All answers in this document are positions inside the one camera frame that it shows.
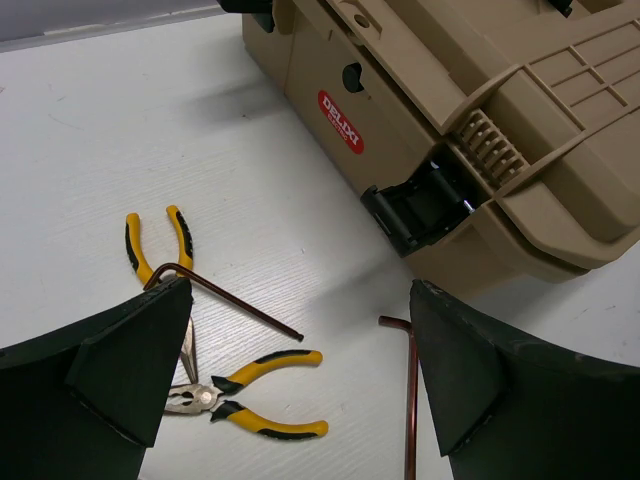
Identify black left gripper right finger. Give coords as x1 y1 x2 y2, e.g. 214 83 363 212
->
410 280 639 479

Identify brown hex key long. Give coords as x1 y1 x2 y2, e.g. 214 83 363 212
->
378 316 419 480

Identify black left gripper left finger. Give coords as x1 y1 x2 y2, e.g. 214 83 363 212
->
1 278 192 479

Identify yellow combination pliers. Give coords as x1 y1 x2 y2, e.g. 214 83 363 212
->
164 349 329 441

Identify tan plastic toolbox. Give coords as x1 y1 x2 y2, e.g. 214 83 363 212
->
222 0 639 298

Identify yellow needle-nose pliers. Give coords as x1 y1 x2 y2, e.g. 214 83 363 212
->
125 205 199 383

